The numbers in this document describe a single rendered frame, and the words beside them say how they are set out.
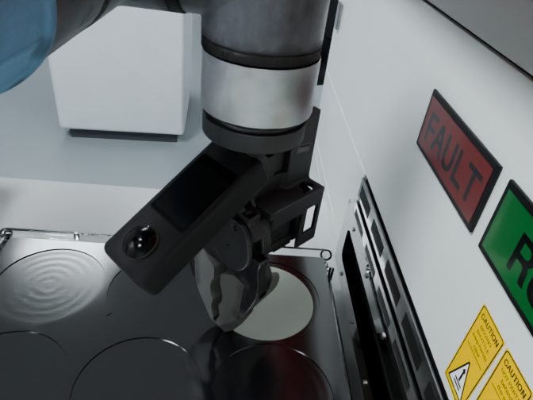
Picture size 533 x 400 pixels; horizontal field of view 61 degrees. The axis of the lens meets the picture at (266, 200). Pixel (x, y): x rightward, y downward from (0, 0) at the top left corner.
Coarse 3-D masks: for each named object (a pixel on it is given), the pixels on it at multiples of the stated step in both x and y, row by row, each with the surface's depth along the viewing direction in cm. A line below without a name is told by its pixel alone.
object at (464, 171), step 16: (432, 112) 35; (432, 128) 35; (448, 128) 32; (432, 144) 35; (448, 144) 32; (464, 144) 30; (432, 160) 34; (448, 160) 32; (464, 160) 30; (480, 160) 28; (448, 176) 32; (464, 176) 30; (480, 176) 28; (464, 192) 29; (480, 192) 28; (464, 208) 29
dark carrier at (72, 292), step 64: (0, 256) 47; (64, 256) 48; (0, 320) 40; (64, 320) 41; (128, 320) 42; (192, 320) 43; (320, 320) 44; (0, 384) 36; (64, 384) 36; (128, 384) 37; (192, 384) 37; (256, 384) 38; (320, 384) 39
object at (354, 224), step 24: (360, 216) 52; (360, 240) 49; (336, 264) 59; (360, 264) 48; (360, 288) 52; (384, 288) 43; (360, 312) 49; (384, 312) 40; (360, 336) 47; (384, 336) 39; (360, 360) 46; (384, 360) 39; (408, 360) 36; (384, 384) 42; (408, 384) 35
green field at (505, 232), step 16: (512, 208) 24; (496, 224) 26; (512, 224) 24; (528, 224) 23; (496, 240) 26; (512, 240) 24; (528, 240) 23; (496, 256) 25; (512, 256) 24; (528, 256) 23; (512, 272) 24; (528, 272) 23; (512, 288) 24; (528, 288) 22; (528, 304) 22; (528, 320) 22
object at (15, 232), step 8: (8, 232) 50; (16, 232) 50; (24, 232) 50; (32, 232) 50; (40, 232) 50; (48, 232) 50; (56, 232) 50; (64, 232) 50; (72, 232) 51; (72, 240) 50; (80, 240) 50; (88, 240) 50; (96, 240) 50; (104, 240) 50; (280, 248) 52; (288, 248) 52; (296, 248) 52; (304, 248) 52; (312, 248) 52; (320, 248) 53; (312, 256) 52; (320, 256) 52; (328, 256) 52
